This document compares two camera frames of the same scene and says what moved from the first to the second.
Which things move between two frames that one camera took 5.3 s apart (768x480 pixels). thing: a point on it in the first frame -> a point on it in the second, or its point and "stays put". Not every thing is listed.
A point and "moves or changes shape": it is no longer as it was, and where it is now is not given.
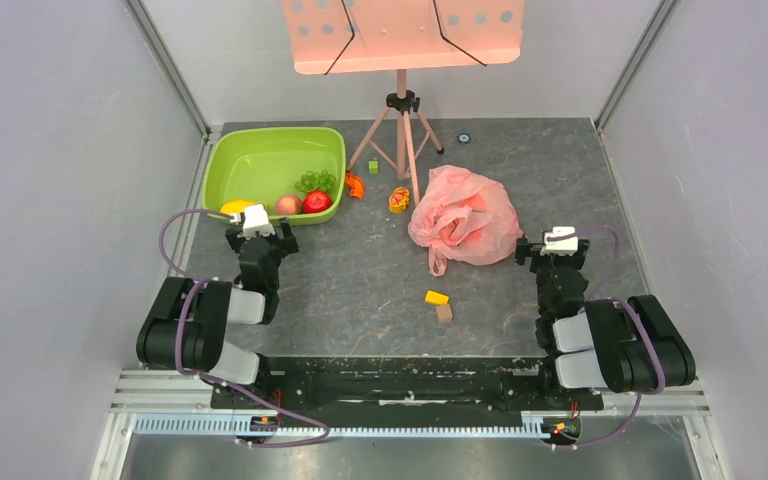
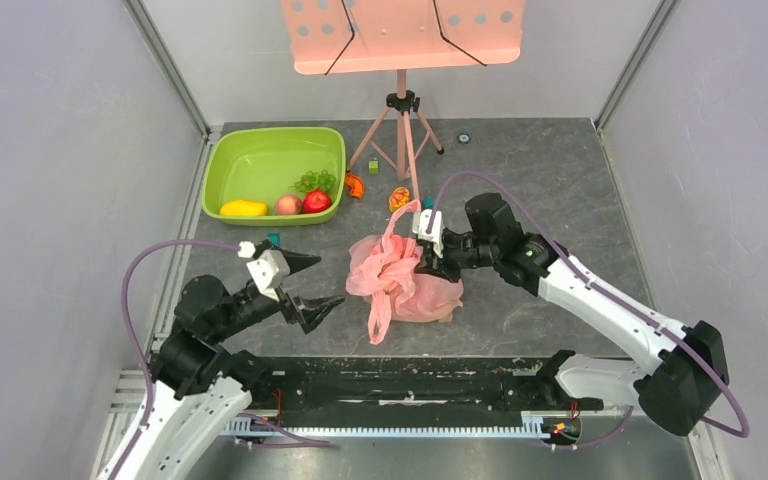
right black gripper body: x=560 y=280 -> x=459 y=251
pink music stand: x=353 y=36 stays put
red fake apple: x=316 y=201 stays put
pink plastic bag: x=464 y=217 moves or changes shape
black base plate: x=405 y=384 stays put
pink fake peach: x=288 y=204 stays put
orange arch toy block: x=357 y=188 stays put
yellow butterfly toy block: x=398 y=199 stays put
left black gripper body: x=279 y=248 -> x=251 y=308
